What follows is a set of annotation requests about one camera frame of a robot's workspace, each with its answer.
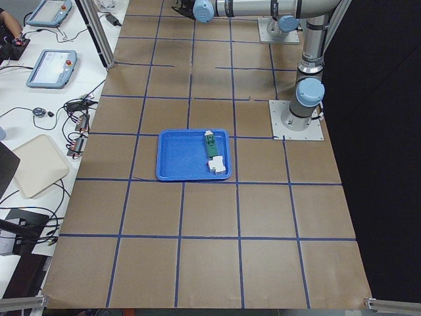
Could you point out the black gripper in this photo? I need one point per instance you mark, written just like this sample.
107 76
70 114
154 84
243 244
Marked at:
185 10

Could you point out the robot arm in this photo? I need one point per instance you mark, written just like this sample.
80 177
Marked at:
309 91
205 11

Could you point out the black power adapter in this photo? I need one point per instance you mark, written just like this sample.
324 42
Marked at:
112 20

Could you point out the blue teach pendant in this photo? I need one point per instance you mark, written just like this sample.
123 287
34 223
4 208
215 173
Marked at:
53 69
49 13

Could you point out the green relay socket module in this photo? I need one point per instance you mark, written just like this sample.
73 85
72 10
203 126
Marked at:
210 144

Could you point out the blue plastic tray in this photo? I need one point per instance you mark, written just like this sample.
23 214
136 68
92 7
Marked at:
182 155

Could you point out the white circuit breaker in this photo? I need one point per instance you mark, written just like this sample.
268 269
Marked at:
216 165

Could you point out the round grey puck device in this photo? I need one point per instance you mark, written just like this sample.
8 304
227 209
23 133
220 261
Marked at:
39 112

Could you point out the beige plastic tray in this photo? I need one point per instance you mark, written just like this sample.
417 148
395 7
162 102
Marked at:
41 165

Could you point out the aluminium frame post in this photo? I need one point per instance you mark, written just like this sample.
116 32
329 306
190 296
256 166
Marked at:
96 31

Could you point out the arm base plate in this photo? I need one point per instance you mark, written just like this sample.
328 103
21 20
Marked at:
285 126
278 31

